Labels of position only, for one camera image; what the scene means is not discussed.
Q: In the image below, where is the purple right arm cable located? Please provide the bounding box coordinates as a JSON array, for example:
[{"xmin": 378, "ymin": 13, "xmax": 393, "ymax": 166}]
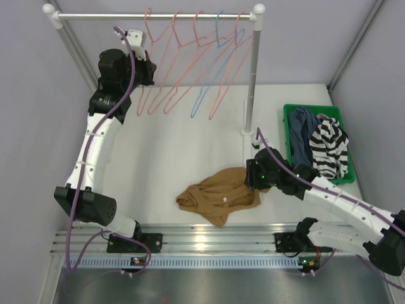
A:
[{"xmin": 256, "ymin": 127, "xmax": 405, "ymax": 229}]

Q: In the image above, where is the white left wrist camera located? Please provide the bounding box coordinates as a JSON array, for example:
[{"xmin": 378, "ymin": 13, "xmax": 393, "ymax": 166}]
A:
[{"xmin": 125, "ymin": 28, "xmax": 147, "ymax": 61}]

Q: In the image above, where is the aluminium mounting rail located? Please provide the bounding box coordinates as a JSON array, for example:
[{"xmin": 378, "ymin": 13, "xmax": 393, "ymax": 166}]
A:
[{"xmin": 51, "ymin": 223, "xmax": 297, "ymax": 255}]

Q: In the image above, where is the blue wire hanger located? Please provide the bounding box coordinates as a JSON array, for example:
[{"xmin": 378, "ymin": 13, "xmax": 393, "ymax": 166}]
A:
[{"xmin": 190, "ymin": 11, "xmax": 246, "ymax": 118}]

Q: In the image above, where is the pink wire hanger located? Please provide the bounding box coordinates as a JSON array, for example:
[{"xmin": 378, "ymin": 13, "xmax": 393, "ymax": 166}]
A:
[
  {"xmin": 163, "ymin": 10, "xmax": 214, "ymax": 114},
  {"xmin": 136, "ymin": 8, "xmax": 174, "ymax": 117},
  {"xmin": 157, "ymin": 11, "xmax": 196, "ymax": 103},
  {"xmin": 208, "ymin": 11, "xmax": 252, "ymax": 120}
]

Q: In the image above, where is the brown tank top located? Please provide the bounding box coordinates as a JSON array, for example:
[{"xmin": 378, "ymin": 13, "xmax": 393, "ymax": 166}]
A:
[{"xmin": 176, "ymin": 167, "xmax": 269, "ymax": 227}]

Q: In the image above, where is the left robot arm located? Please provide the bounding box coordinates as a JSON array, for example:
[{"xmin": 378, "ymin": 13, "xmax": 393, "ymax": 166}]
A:
[{"xmin": 54, "ymin": 49, "xmax": 156, "ymax": 251}]

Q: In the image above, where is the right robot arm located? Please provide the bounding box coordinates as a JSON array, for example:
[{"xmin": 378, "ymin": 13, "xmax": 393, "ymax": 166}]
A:
[{"xmin": 245, "ymin": 148, "xmax": 404, "ymax": 276}]

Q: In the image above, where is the silver white clothes rack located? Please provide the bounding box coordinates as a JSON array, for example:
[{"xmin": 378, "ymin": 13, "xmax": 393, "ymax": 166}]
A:
[{"xmin": 42, "ymin": 1, "xmax": 266, "ymax": 143}]

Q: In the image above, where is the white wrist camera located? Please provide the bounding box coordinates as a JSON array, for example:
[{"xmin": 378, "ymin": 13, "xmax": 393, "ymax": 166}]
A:
[
  {"xmin": 125, "ymin": 28, "xmax": 147, "ymax": 61},
  {"xmin": 251, "ymin": 135, "xmax": 271, "ymax": 149}
]

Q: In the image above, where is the slotted grey cable duct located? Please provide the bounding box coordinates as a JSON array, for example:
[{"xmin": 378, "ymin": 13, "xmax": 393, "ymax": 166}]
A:
[{"xmin": 63, "ymin": 255, "xmax": 320, "ymax": 269}]

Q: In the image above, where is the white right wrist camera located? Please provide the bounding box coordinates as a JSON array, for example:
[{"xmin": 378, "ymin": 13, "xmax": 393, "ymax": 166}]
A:
[{"xmin": 251, "ymin": 135, "xmax": 271, "ymax": 149}]

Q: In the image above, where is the dark blue garment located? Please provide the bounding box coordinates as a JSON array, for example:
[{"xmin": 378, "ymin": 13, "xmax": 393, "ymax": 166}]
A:
[{"xmin": 288, "ymin": 106, "xmax": 321, "ymax": 167}]

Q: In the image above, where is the green plastic bin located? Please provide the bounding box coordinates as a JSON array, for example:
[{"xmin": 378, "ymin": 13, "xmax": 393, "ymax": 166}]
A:
[{"xmin": 283, "ymin": 104, "xmax": 356, "ymax": 185}]

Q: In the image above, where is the black white striped garment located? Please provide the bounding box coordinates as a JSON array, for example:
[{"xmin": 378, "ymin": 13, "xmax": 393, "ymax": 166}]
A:
[{"xmin": 309, "ymin": 114, "xmax": 349, "ymax": 180}]

